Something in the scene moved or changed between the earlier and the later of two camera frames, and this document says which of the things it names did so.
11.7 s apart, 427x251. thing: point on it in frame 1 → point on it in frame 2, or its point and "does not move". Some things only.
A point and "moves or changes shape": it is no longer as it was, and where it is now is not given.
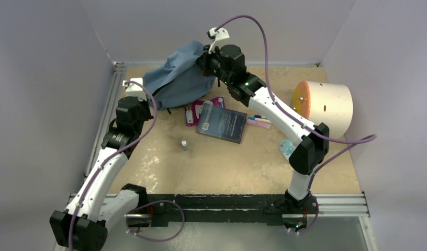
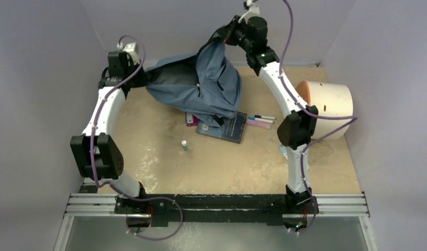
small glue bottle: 184,145 does not move
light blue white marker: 258,119 does not move
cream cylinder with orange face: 319,102 does not move
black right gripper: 204,59 → 228,32
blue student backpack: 180,80 moves or changes shape
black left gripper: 144,103 → 142,80
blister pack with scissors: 287,148 does not move
